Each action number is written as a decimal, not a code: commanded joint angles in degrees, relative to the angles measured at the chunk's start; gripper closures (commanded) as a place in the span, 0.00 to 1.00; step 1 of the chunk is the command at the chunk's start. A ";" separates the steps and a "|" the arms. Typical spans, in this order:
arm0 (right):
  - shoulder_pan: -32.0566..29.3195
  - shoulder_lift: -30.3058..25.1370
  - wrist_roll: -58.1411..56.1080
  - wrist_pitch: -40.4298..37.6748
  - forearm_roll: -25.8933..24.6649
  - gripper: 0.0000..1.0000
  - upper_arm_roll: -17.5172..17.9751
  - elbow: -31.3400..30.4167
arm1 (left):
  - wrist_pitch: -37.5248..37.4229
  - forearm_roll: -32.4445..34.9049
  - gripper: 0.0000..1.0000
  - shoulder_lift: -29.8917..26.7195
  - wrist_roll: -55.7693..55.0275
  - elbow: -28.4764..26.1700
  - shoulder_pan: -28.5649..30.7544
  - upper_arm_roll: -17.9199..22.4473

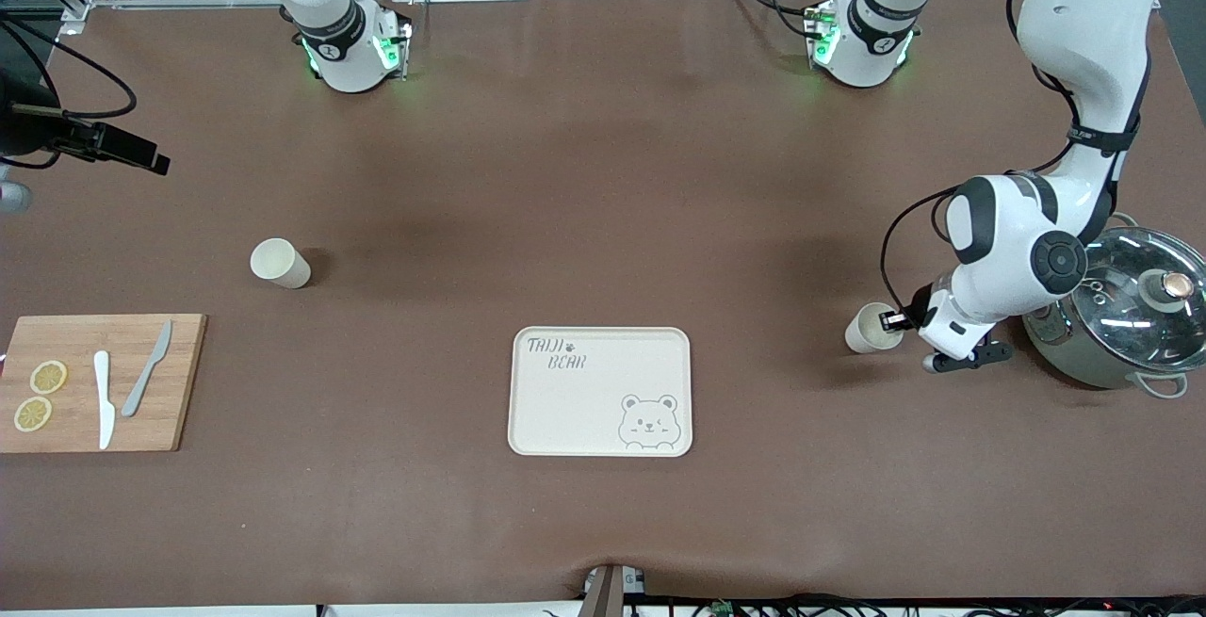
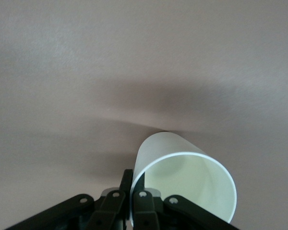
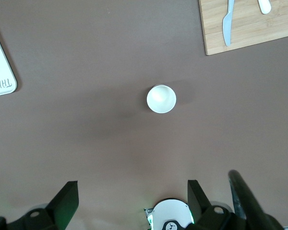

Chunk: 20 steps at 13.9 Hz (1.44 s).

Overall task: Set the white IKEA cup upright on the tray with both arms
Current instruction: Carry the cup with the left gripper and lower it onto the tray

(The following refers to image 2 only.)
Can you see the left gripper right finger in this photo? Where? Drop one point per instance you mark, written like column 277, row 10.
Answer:
column 146, row 208

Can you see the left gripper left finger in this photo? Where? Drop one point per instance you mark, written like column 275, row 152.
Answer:
column 110, row 206

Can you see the white plastic cup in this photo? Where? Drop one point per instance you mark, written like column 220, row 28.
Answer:
column 170, row 148

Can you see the brown table cover mat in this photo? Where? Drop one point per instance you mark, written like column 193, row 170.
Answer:
column 86, row 60

